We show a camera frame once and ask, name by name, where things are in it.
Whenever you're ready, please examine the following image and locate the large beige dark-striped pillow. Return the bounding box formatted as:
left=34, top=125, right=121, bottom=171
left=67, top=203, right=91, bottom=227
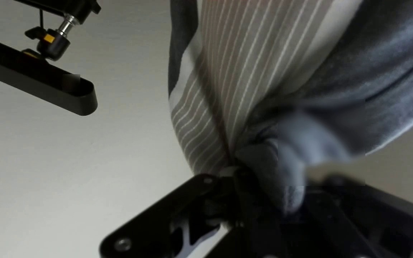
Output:
left=166, top=0, right=413, bottom=218

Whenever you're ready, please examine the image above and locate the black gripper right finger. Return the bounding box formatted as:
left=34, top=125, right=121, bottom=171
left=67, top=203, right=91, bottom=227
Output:
left=302, top=172, right=413, bottom=258

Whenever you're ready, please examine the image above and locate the black ball-head camera mount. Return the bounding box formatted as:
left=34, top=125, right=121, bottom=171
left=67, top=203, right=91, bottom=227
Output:
left=12, top=0, right=103, bottom=63

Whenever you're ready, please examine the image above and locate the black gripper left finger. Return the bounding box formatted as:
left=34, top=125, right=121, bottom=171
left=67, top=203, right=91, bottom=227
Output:
left=98, top=167, right=246, bottom=258

